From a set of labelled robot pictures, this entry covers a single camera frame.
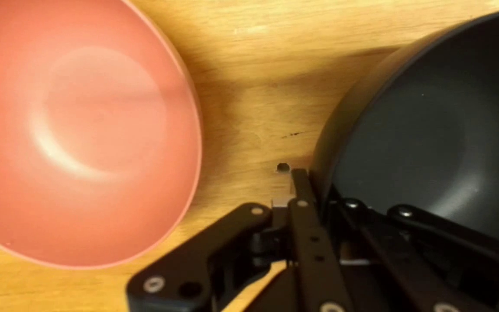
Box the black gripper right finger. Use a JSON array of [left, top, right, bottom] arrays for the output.
[[324, 192, 499, 312]]

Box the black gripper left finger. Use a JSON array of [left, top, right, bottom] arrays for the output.
[[127, 169, 352, 312]]

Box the black bowl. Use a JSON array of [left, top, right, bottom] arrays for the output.
[[310, 12, 499, 239]]

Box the pink bowl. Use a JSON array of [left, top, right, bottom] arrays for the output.
[[0, 0, 203, 268]]

